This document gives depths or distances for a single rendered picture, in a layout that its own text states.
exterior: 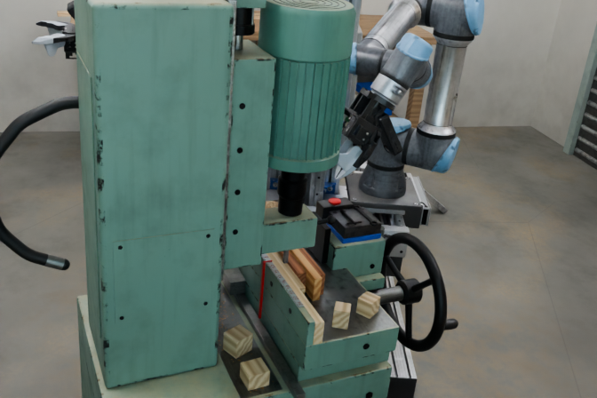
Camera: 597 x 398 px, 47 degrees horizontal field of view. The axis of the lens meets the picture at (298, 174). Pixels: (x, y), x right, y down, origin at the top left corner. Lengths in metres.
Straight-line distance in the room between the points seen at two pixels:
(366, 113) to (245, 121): 0.39
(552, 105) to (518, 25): 0.68
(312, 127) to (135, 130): 0.33
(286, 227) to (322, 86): 0.32
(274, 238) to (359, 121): 0.33
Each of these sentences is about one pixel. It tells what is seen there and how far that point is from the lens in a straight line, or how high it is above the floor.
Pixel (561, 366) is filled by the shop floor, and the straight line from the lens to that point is 3.04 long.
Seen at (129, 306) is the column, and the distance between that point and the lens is 1.28.
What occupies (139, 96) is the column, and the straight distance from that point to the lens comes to 1.11.
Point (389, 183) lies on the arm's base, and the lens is 2.12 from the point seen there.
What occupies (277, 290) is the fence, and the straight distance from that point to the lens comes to 1.42.
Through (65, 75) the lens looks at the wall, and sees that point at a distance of 4.71.
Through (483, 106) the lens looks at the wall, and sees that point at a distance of 5.56.
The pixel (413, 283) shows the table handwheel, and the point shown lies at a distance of 1.69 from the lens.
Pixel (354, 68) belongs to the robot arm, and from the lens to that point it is 1.67.
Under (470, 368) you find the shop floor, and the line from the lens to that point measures 2.87.
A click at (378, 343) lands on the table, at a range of 1.42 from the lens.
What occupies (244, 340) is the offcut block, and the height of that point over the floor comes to 0.84.
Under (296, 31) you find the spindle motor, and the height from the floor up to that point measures 1.47.
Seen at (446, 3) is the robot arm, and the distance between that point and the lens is 1.96.
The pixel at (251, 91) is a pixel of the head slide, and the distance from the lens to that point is 1.21.
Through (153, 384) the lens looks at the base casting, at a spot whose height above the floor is 0.80.
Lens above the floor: 1.72
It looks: 24 degrees down
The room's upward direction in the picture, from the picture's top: 5 degrees clockwise
